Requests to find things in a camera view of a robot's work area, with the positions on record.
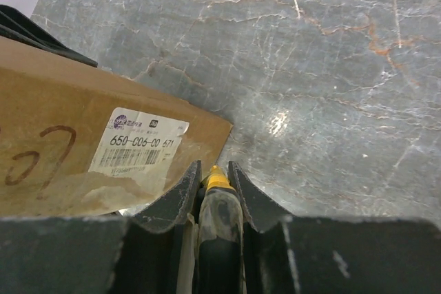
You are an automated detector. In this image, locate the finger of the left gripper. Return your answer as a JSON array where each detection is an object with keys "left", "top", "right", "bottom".
[{"left": 1, "top": 5, "right": 98, "bottom": 67}]

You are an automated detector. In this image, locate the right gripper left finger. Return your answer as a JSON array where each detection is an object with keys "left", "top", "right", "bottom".
[{"left": 1, "top": 161, "right": 202, "bottom": 293}]

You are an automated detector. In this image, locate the yellow utility knife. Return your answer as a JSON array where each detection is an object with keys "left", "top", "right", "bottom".
[{"left": 192, "top": 165, "right": 244, "bottom": 293}]

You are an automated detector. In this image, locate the brown cardboard express box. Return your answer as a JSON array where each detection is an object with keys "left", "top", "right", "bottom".
[{"left": 1, "top": 38, "right": 232, "bottom": 216}]

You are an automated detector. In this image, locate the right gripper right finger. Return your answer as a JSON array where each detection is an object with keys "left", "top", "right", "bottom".
[{"left": 228, "top": 161, "right": 440, "bottom": 293}]

